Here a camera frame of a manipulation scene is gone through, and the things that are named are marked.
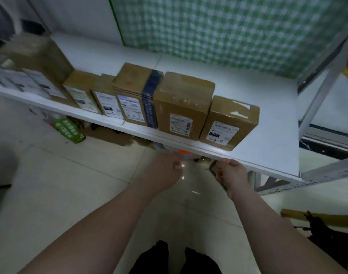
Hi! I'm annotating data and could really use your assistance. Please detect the person's right hand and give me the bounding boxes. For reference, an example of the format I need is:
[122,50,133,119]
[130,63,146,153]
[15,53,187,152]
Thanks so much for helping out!
[215,158,250,201]

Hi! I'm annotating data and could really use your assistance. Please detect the person's left hand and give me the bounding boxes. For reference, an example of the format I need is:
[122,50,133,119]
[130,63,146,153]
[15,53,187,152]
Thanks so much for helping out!
[145,153,184,194]

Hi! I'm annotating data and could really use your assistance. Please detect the person's right forearm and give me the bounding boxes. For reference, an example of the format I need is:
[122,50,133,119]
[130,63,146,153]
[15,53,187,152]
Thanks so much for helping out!
[228,191,348,274]

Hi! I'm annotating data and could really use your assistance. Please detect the person's left forearm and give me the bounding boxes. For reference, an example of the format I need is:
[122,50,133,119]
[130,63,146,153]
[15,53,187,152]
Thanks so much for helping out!
[18,180,160,274]

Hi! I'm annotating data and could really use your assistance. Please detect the clear packet with orange print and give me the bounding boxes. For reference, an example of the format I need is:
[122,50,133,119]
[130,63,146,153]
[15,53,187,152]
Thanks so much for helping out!
[162,145,201,162]

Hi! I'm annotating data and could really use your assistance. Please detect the row of cardboard parcel boxes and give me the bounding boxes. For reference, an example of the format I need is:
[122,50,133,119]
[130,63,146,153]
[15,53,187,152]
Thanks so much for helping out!
[0,33,260,152]

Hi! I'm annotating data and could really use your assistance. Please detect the white metal shelf rack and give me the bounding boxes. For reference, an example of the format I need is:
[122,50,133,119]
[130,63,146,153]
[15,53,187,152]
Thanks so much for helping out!
[0,24,348,196]

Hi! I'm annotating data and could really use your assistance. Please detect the person's black trouser legs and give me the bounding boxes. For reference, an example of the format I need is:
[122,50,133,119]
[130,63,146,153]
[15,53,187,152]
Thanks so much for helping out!
[128,240,222,274]

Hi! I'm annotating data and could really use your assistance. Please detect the yellow wooden stick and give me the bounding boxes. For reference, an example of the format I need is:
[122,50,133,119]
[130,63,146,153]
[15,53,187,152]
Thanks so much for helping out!
[280,208,348,229]

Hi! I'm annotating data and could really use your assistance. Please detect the green carton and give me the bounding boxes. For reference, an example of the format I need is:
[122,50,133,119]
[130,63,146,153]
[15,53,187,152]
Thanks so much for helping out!
[52,118,86,144]

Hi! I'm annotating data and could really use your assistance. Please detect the black bag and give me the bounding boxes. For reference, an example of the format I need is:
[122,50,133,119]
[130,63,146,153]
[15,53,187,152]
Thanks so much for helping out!
[304,210,348,270]

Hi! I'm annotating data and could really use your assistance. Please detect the green checked curtain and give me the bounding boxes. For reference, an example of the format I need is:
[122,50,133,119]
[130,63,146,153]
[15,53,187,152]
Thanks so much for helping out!
[108,0,348,79]

